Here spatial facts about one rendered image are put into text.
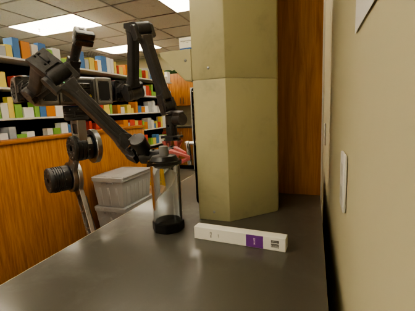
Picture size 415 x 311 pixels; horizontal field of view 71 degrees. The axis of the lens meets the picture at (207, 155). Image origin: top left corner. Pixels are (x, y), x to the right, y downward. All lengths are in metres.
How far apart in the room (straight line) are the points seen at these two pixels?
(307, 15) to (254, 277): 0.99
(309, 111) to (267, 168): 0.35
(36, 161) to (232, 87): 2.33
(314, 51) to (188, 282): 0.97
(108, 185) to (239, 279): 2.66
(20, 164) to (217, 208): 2.18
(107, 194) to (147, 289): 2.65
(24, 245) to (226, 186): 2.34
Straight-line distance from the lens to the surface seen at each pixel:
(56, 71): 1.16
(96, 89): 1.80
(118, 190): 3.19
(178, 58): 1.00
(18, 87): 1.63
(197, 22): 0.99
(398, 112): 0.27
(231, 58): 0.95
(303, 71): 1.27
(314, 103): 1.26
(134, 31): 1.50
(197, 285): 0.69
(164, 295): 0.67
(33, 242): 3.09
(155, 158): 0.88
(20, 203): 2.94
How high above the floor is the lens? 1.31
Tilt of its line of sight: 9 degrees down
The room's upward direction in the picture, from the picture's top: 3 degrees counter-clockwise
